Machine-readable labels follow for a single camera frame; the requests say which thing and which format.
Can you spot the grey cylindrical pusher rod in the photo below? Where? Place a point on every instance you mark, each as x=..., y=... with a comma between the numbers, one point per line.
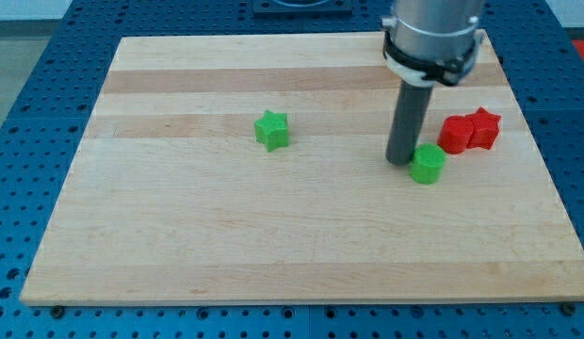
x=410, y=111

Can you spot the green cylinder block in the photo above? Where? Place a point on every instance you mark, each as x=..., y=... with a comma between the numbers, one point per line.
x=427, y=164

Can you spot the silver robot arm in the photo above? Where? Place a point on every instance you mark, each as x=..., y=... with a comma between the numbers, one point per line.
x=426, y=42

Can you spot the red cylinder block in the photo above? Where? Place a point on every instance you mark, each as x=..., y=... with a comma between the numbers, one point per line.
x=455, y=134

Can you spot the red star block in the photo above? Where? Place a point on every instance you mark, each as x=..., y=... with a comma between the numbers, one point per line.
x=485, y=129

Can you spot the green star block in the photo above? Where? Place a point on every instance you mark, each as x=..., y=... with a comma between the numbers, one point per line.
x=271, y=130

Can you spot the wooden board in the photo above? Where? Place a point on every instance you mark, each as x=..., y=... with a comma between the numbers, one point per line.
x=170, y=200

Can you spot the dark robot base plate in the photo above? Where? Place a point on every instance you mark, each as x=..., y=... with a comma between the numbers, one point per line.
x=300, y=7

